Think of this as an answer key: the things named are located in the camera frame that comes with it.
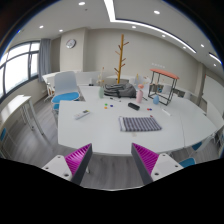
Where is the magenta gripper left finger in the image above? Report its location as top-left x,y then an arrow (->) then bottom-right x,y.
65,144 -> 92,185

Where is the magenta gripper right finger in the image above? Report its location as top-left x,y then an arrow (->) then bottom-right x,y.
131,143 -> 159,185

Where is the grey striped towel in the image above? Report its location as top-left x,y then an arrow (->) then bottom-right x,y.
118,117 -> 162,132

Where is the white remote control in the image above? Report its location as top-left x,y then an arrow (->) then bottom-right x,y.
74,110 -> 90,120

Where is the white marker pen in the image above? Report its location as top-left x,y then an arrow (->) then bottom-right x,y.
161,108 -> 171,116

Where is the black rectangular case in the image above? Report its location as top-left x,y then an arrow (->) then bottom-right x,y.
128,103 -> 140,111

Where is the blue small vase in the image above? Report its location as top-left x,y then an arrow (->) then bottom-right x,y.
153,95 -> 159,105

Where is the pink bottle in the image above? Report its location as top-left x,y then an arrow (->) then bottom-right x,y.
136,89 -> 143,103

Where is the orange top metal stand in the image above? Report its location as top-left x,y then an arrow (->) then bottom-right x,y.
148,68 -> 179,106

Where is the green glass vase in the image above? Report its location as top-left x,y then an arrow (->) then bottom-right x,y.
98,87 -> 104,99

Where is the blue white office chair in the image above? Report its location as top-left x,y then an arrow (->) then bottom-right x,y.
51,71 -> 80,112

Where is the white side desk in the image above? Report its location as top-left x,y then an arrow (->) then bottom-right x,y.
0,95 -> 44,134

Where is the yellow wooden coat stand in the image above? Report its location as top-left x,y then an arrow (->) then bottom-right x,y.
114,34 -> 129,84

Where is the grey window curtain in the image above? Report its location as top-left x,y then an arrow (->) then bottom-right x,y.
38,39 -> 51,82

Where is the round wall clock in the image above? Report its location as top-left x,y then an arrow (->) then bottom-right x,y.
66,39 -> 76,49

